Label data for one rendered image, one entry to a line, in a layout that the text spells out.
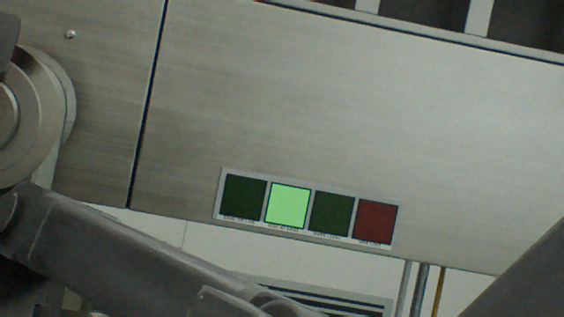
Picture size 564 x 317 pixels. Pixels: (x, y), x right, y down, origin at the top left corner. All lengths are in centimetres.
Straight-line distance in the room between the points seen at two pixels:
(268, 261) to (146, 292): 315
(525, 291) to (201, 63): 97
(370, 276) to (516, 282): 343
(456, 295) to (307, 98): 264
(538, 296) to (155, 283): 27
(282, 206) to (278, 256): 241
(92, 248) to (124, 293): 7
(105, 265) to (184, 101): 68
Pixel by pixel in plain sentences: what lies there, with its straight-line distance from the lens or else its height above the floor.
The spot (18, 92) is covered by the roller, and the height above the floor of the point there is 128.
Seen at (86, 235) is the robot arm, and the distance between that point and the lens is 70.
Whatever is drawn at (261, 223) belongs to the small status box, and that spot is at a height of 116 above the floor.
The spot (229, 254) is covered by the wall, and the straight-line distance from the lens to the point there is 372.
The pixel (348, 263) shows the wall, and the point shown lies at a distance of 379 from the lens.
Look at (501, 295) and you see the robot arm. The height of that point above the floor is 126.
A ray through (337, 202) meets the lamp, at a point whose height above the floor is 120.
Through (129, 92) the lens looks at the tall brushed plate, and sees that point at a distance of 132.
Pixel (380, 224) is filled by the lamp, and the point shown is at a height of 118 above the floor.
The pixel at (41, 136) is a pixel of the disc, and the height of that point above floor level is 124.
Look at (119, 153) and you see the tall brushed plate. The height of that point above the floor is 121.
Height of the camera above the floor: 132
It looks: 3 degrees down
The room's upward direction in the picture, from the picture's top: 11 degrees clockwise
